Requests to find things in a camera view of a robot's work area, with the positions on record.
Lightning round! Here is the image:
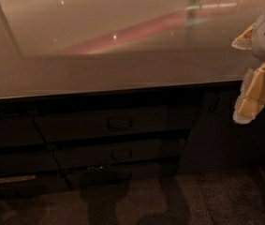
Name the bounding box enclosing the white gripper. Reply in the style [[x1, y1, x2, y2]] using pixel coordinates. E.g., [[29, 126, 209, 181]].
[[231, 10, 265, 125]]

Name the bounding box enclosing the dark top drawer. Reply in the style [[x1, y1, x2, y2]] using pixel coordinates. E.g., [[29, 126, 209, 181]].
[[34, 106, 199, 143]]

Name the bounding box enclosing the dark drawer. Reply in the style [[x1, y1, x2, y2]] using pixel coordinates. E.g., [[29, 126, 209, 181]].
[[66, 162, 176, 189], [54, 139, 185, 169], [34, 106, 199, 143]]

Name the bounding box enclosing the dark bottom drawer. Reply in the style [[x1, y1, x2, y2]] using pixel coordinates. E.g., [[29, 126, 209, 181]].
[[66, 162, 176, 189]]

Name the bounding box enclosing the dark middle drawer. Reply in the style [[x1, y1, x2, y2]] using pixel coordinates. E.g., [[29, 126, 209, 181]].
[[54, 139, 185, 169]]

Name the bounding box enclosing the dark left drawer column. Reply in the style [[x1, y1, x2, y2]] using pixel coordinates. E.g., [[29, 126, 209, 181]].
[[0, 118, 68, 199]]

